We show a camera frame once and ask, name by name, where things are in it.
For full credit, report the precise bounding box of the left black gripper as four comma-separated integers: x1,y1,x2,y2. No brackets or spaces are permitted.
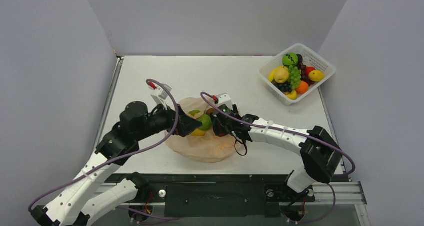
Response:
134,99,202,142

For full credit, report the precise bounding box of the yellow fake banana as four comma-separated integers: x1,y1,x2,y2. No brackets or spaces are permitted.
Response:
190,129,207,136

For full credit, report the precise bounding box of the green fake apple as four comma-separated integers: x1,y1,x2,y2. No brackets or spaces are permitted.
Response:
197,114,213,131

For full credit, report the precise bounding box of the orange translucent plastic bag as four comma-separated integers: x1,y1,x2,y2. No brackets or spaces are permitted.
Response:
165,97,241,163

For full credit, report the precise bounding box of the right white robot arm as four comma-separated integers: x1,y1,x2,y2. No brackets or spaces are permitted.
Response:
214,105,342,200

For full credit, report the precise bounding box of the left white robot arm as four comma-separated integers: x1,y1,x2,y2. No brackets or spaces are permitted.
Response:
29,101,202,226

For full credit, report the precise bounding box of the brown fake kiwi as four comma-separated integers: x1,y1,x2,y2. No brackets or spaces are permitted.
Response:
205,108,215,115

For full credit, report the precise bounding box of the orange fake orange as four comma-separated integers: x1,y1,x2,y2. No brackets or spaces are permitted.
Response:
295,81,309,94

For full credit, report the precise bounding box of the yellow banana in basket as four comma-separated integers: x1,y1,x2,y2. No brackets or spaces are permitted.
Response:
267,66,284,82

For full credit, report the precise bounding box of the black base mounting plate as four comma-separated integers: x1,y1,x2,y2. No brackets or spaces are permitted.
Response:
129,173,321,218

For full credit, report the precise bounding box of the dark blue grape bunch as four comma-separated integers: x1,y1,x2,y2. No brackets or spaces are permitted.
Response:
273,81,293,94

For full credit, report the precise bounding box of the small yellow fruit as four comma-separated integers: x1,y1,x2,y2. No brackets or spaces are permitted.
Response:
285,90,298,100

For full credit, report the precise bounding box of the yellow pear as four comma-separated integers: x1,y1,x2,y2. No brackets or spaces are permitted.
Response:
274,67,290,83

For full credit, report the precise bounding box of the green grape bunch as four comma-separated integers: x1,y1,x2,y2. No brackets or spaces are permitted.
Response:
288,66,302,90

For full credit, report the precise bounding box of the green ball with black line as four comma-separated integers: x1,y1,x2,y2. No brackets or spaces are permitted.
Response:
282,52,299,66

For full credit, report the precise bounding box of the dark red grape bunch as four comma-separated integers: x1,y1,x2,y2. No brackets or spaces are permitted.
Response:
297,53,315,86

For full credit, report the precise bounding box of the small red fruit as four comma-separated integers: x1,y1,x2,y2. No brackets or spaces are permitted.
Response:
305,66,315,76

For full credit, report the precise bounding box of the yellow lemon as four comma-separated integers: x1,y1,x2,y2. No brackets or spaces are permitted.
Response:
308,70,325,82

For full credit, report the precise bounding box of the white plastic basket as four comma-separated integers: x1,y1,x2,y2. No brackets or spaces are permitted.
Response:
258,43,336,105

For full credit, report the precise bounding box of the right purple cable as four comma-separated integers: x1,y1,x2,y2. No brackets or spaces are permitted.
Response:
200,91,357,225

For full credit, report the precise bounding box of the purple cable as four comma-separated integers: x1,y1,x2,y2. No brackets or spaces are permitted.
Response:
28,78,181,225
200,91,357,225

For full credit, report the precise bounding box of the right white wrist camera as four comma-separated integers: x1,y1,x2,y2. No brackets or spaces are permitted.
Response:
212,93,233,114

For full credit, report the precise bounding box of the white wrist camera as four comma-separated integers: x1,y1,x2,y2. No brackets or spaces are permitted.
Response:
147,81,172,109
212,93,233,114

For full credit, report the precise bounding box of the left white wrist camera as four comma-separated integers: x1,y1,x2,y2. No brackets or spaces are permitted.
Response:
147,81,172,109

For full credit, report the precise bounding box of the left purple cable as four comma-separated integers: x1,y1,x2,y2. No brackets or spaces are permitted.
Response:
28,78,181,225

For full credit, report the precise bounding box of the aluminium rail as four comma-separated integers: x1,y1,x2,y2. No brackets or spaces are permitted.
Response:
311,181,367,205

